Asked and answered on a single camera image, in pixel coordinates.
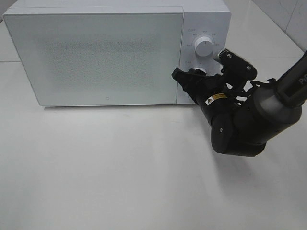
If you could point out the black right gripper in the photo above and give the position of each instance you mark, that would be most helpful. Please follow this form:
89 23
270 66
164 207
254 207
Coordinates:
198 83

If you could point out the white timer knob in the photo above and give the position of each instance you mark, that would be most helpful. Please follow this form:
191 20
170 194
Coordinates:
201 69

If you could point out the white microwave door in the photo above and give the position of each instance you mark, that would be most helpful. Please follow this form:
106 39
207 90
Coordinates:
99 59

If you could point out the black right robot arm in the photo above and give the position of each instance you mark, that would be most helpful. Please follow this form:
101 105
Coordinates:
245 113

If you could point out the upper white power knob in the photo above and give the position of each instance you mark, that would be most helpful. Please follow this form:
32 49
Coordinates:
203 46

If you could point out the white microwave oven body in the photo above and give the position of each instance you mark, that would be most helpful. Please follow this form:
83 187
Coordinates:
200 18

